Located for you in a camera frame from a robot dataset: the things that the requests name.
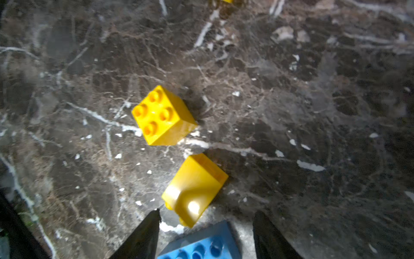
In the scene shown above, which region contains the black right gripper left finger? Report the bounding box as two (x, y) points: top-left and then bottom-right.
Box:
(110, 209), (161, 259)

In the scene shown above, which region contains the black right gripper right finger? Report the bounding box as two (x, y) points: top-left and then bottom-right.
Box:
(253, 210), (303, 259)

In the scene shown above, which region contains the small yellow lego brick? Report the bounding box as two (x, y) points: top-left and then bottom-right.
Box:
(132, 85), (197, 146)

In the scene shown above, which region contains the light blue lego brick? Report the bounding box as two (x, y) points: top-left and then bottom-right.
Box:
(157, 221), (242, 259)

